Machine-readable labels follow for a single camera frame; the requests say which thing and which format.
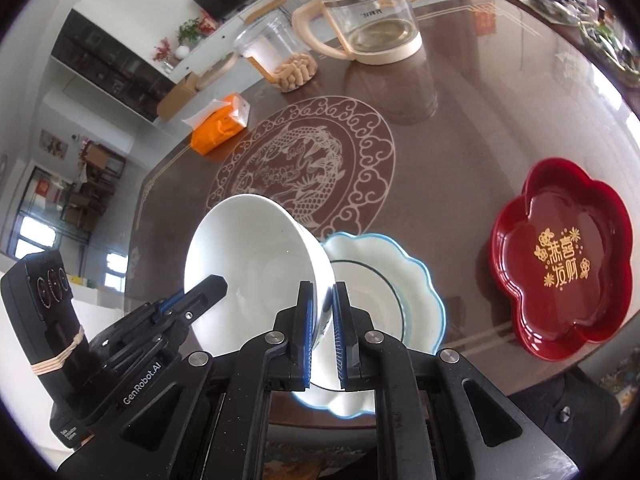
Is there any white low cabinet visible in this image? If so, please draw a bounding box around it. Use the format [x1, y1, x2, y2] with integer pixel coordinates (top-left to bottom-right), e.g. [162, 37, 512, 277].
[170, 0, 321, 86]

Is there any dark glass-door cabinet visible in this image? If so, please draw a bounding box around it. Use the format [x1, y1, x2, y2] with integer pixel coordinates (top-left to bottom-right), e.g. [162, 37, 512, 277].
[52, 10, 176, 123]

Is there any cardboard box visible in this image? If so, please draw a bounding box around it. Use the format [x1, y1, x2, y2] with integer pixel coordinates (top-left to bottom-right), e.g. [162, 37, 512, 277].
[157, 72, 201, 121]

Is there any orange tissue pack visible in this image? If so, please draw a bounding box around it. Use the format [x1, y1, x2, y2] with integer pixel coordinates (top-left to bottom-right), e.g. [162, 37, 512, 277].
[181, 93, 251, 156]

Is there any clear plastic snack jar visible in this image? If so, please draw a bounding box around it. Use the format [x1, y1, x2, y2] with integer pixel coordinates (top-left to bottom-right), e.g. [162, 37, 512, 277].
[233, 14, 318, 93]

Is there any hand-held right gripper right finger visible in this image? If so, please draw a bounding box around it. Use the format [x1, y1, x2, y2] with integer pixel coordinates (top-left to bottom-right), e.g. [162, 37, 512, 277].
[334, 281, 566, 480]

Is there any black-rimmed ribbed white bowl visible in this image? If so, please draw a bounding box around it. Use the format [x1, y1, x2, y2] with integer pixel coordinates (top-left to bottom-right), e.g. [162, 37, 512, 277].
[327, 259, 407, 346]

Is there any plain white bowl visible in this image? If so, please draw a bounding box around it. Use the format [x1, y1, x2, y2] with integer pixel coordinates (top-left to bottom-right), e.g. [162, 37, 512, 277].
[184, 194, 335, 391]

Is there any wall picture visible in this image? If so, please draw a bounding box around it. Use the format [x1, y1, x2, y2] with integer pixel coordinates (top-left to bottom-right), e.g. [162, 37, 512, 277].
[40, 129, 69, 159]

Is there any blue-rimmed scalloped bowl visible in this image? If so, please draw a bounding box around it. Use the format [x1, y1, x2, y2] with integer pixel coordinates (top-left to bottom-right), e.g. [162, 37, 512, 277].
[292, 232, 447, 418]

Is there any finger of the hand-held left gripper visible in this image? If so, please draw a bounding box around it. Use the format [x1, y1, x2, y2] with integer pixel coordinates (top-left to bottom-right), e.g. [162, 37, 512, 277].
[172, 275, 231, 313]
[150, 302, 196, 343]

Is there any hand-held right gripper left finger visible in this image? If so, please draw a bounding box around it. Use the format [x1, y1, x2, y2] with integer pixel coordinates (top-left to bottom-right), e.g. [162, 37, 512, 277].
[57, 280, 316, 480]

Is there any green potted plant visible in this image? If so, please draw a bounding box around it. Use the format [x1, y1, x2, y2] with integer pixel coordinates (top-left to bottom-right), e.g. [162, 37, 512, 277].
[177, 19, 203, 46]

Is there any red flower plant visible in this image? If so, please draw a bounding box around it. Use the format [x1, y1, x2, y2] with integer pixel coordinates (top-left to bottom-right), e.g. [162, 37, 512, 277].
[152, 37, 176, 68]

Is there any large red flower-shaped plate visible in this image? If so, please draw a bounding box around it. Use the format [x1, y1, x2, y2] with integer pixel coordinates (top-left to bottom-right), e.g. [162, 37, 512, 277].
[489, 157, 635, 361]

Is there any glass kettle with cream handle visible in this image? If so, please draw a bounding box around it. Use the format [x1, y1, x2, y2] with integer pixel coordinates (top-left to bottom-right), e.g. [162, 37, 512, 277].
[291, 0, 423, 66]

